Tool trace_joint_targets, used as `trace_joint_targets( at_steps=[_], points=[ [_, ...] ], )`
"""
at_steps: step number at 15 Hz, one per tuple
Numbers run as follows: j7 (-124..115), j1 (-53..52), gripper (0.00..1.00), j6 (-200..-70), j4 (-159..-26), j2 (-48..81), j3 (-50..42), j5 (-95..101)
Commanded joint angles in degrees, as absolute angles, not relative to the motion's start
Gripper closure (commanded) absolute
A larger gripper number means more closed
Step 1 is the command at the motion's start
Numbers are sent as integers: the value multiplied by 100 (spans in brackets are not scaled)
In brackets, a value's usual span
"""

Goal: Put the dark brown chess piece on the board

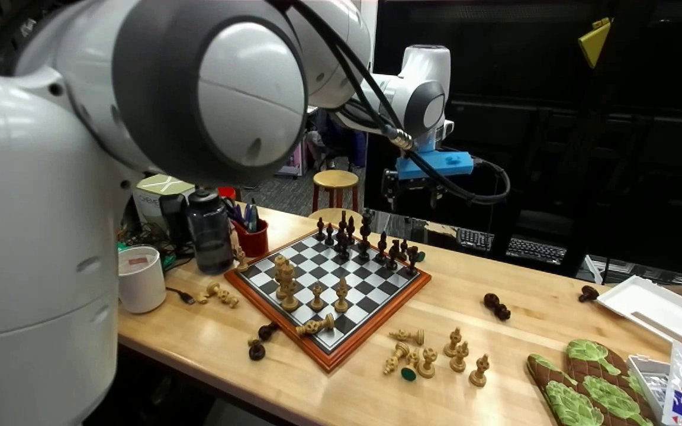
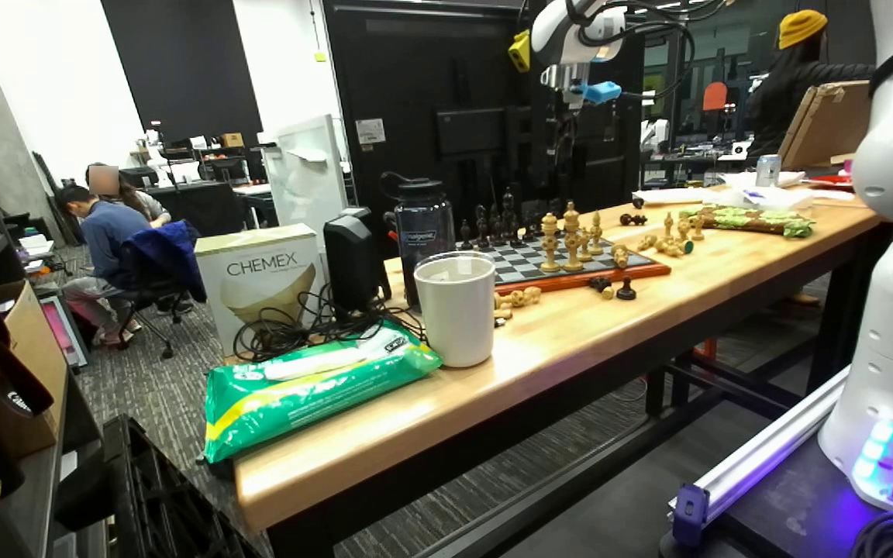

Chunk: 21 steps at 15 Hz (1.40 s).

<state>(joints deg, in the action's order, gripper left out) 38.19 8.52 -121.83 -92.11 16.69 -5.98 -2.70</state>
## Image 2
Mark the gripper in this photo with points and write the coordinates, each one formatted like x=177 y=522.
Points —
x=563 y=128

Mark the row of dark chess pieces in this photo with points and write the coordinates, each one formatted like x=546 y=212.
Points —
x=508 y=221

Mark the tall light wooden chess piece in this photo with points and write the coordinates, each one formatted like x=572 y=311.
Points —
x=571 y=236
x=549 y=244

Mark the chess board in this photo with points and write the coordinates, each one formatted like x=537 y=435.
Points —
x=547 y=273

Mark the heap of light chess pieces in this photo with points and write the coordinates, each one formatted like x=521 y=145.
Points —
x=520 y=298
x=671 y=242

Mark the dark brown chess pawn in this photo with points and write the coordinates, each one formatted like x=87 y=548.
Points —
x=626 y=291

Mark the white board panel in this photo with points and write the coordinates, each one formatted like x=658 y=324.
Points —
x=303 y=178

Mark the black screen cart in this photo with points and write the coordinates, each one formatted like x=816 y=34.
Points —
x=415 y=93

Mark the dark water bottle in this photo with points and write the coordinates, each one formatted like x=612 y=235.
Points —
x=425 y=232

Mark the green snack bag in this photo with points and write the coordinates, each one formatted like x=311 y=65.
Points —
x=749 y=220

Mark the silver drink can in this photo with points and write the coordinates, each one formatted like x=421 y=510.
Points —
x=767 y=170

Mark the white paper sheets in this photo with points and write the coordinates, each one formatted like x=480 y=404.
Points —
x=764 y=194

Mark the white ceramic cup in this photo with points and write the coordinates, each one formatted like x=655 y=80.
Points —
x=458 y=318

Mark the person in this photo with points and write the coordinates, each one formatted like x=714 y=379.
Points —
x=140 y=201
x=791 y=85
x=105 y=232

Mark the black speaker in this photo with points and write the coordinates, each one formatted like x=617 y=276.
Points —
x=349 y=260

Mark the red plate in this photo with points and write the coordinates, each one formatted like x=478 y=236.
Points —
x=830 y=180

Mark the white coffee filter box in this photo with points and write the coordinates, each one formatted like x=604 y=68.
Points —
x=260 y=271

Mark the row of desks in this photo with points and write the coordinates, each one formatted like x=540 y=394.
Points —
x=206 y=178

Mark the green wet wipes pack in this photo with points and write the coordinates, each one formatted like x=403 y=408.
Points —
x=299 y=391

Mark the blue jacket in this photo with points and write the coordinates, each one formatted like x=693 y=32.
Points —
x=163 y=252

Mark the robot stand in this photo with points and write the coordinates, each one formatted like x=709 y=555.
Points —
x=787 y=496

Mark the office chair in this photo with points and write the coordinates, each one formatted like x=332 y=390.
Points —
x=148 y=298

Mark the black crate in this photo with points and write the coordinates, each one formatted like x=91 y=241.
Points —
x=160 y=496

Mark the cardboard box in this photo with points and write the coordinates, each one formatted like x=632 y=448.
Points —
x=32 y=349

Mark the dark shelf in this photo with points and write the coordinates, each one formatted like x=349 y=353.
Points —
x=20 y=496

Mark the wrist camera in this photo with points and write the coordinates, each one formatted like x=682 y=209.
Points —
x=600 y=92

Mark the wooden frame board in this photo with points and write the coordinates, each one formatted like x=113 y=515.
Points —
x=830 y=124

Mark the picture frame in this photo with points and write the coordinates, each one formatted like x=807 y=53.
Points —
x=65 y=329

